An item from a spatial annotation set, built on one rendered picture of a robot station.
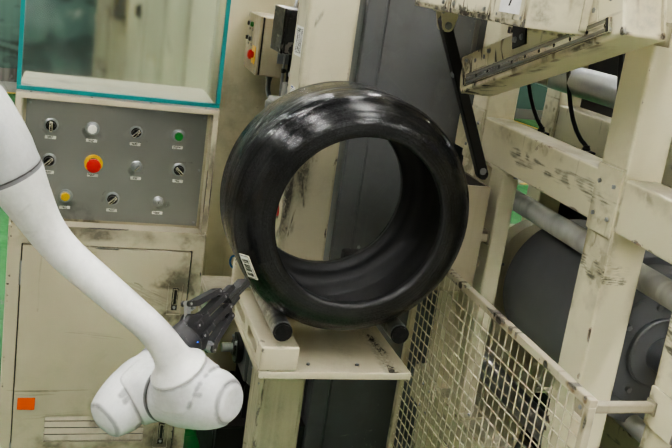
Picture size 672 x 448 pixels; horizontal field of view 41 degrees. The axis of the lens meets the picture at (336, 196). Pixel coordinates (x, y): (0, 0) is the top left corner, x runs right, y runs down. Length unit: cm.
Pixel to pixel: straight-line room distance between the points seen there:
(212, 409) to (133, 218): 121
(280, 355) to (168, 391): 53
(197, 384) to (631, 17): 101
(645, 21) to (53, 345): 184
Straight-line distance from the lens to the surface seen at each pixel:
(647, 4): 176
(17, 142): 149
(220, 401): 154
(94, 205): 265
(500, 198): 244
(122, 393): 166
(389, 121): 192
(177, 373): 155
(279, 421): 255
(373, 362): 217
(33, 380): 279
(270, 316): 206
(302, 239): 234
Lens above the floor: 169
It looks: 14 degrees down
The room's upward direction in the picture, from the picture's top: 8 degrees clockwise
